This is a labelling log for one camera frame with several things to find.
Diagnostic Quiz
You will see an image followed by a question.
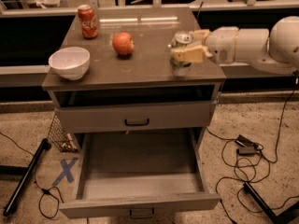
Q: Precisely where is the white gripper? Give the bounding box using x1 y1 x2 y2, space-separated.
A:
170 27 239 64

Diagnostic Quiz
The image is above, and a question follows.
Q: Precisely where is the green white 7up can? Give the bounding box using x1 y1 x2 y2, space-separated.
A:
170 31 193 77

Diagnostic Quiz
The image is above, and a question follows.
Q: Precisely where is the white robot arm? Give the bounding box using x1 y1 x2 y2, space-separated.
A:
170 16 299 75

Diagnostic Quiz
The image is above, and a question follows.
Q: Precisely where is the grey drawer cabinet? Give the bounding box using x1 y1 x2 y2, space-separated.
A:
41 7 227 154

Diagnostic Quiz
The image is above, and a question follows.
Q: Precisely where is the red coca-cola can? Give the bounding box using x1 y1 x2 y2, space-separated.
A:
78 5 98 39

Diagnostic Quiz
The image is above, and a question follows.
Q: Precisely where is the open grey lower drawer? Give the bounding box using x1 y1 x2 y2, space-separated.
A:
60 129 221 218

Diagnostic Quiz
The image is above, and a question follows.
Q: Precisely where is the closed grey upper drawer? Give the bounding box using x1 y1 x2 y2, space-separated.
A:
56 101 216 133

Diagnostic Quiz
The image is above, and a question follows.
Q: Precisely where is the red apple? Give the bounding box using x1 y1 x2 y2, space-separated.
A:
112 32 135 55

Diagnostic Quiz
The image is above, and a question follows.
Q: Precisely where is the black power adapter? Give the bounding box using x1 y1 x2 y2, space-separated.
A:
235 134 258 156

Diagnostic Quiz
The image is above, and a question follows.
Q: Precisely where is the white ceramic bowl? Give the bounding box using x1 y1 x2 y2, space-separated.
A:
49 47 90 80

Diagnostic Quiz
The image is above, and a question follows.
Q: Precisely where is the black bar left floor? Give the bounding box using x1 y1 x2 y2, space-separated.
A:
1 138 51 217

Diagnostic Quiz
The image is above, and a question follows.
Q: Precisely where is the black bar floor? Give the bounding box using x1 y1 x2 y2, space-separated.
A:
1 138 51 217
243 182 299 224

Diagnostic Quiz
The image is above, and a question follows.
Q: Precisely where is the black bar right floor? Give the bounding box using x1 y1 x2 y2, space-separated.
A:
243 182 299 224

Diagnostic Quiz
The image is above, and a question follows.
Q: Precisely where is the black cable right floor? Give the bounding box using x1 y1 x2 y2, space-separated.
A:
206 75 299 224

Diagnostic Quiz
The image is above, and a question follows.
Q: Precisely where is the black cable floor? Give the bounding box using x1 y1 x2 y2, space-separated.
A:
206 75 299 224
0 131 65 219

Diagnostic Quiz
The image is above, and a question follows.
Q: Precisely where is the wire mesh basket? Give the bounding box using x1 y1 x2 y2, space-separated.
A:
48 115 78 153

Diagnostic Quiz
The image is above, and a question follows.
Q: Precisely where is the black cable left floor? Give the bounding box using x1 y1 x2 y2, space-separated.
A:
0 131 65 219

